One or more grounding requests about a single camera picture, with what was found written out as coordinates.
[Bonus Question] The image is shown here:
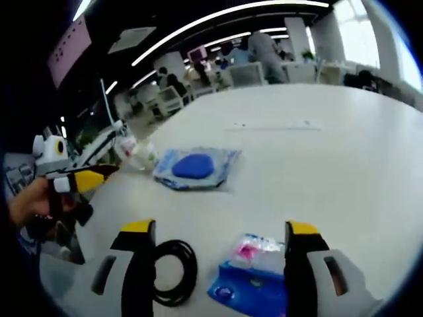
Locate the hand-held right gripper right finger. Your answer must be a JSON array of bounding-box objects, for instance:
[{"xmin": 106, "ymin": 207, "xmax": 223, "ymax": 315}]
[{"xmin": 284, "ymin": 220, "xmax": 384, "ymax": 317}]

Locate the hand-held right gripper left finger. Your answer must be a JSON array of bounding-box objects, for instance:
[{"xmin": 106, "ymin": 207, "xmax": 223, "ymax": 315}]
[{"xmin": 82, "ymin": 218, "xmax": 157, "ymax": 317}]

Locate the clear water bottle red label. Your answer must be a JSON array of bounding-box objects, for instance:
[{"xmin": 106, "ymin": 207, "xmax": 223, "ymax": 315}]
[{"xmin": 118, "ymin": 137, "xmax": 139, "ymax": 166}]

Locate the blue tissue packet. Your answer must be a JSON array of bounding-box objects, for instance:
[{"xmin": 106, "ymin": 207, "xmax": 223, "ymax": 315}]
[{"xmin": 207, "ymin": 233, "xmax": 288, "ymax": 317}]

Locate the white paper cup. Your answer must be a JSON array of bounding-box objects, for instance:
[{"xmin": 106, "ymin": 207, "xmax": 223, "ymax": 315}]
[{"xmin": 132, "ymin": 140, "xmax": 159, "ymax": 171}]

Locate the black cable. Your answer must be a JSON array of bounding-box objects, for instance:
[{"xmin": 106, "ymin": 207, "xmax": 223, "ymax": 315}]
[{"xmin": 152, "ymin": 239, "xmax": 198, "ymax": 306}]

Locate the blue pad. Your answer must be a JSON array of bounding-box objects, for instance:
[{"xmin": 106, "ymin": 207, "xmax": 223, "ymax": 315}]
[{"xmin": 152, "ymin": 147, "xmax": 242, "ymax": 192}]

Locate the person's left hand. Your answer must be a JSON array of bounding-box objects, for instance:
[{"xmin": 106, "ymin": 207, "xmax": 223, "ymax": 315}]
[{"xmin": 9, "ymin": 176, "xmax": 79, "ymax": 229}]

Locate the white table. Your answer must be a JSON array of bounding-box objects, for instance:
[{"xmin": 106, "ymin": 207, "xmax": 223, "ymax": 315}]
[{"xmin": 39, "ymin": 84, "xmax": 423, "ymax": 317}]

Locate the pink desk monitor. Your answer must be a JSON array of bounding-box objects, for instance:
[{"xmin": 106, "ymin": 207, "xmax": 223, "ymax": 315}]
[{"xmin": 187, "ymin": 46, "xmax": 206, "ymax": 62}]

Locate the long curved ceiling light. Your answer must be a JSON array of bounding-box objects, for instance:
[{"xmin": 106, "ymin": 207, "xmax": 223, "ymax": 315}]
[{"xmin": 132, "ymin": 0, "xmax": 330, "ymax": 67}]

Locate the black bag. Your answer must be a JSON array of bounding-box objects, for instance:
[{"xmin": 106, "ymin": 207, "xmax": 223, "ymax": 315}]
[{"xmin": 343, "ymin": 69, "xmax": 377, "ymax": 90}]

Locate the narrow bright window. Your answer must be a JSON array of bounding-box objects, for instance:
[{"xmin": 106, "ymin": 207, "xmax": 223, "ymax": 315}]
[{"xmin": 333, "ymin": 0, "xmax": 381, "ymax": 67}]

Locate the large wall screen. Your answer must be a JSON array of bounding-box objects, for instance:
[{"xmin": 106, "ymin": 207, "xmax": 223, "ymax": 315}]
[{"xmin": 47, "ymin": 16, "xmax": 93, "ymax": 88}]

